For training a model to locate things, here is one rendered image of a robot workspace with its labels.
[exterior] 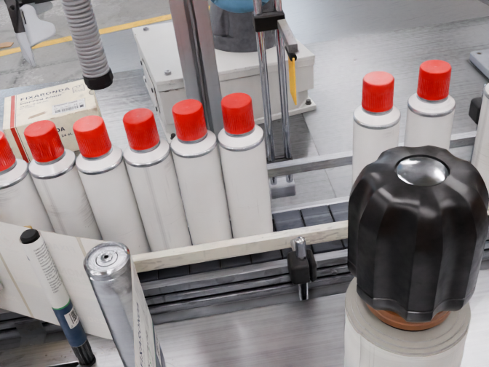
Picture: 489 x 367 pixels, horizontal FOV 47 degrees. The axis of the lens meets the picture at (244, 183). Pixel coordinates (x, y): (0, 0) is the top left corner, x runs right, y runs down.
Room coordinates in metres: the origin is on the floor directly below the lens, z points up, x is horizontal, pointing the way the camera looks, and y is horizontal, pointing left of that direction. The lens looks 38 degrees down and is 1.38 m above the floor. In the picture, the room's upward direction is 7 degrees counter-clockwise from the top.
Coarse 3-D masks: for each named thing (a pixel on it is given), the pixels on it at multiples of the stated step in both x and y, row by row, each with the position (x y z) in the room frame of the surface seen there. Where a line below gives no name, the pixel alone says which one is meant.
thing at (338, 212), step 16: (304, 208) 0.57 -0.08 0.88; (320, 208) 0.56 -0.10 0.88; (336, 208) 0.56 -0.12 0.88; (288, 224) 0.54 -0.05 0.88; (304, 224) 0.54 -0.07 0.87; (336, 240) 0.50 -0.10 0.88; (240, 256) 0.50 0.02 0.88; (256, 256) 0.49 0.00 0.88; (272, 256) 0.49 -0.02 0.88; (144, 272) 0.49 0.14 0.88; (160, 272) 0.49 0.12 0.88; (176, 272) 0.48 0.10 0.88; (192, 272) 0.48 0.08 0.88
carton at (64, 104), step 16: (80, 80) 0.99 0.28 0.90; (16, 96) 0.96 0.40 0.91; (32, 96) 0.95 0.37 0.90; (48, 96) 0.94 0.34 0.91; (64, 96) 0.93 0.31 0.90; (80, 96) 0.92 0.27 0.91; (16, 112) 0.90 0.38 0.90; (32, 112) 0.89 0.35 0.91; (48, 112) 0.88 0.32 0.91; (64, 112) 0.87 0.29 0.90; (80, 112) 0.87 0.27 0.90; (96, 112) 0.88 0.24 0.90; (16, 128) 0.85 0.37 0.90; (64, 128) 0.86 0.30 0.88; (16, 144) 0.84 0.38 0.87; (64, 144) 0.86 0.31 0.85
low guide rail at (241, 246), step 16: (320, 224) 0.50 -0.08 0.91; (336, 224) 0.49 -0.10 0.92; (224, 240) 0.49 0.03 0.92; (240, 240) 0.49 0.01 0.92; (256, 240) 0.48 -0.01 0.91; (272, 240) 0.48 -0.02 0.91; (288, 240) 0.48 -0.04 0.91; (320, 240) 0.49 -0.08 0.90; (144, 256) 0.48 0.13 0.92; (160, 256) 0.48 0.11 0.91; (176, 256) 0.48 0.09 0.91; (192, 256) 0.48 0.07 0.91; (208, 256) 0.48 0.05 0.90; (224, 256) 0.48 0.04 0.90
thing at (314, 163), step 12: (468, 132) 0.58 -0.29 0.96; (456, 144) 0.57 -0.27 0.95; (468, 144) 0.57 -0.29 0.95; (324, 156) 0.57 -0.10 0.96; (336, 156) 0.57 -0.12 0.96; (348, 156) 0.56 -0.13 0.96; (276, 168) 0.56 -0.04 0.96; (288, 168) 0.56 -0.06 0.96; (300, 168) 0.56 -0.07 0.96; (312, 168) 0.56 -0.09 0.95; (324, 168) 0.56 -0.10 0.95
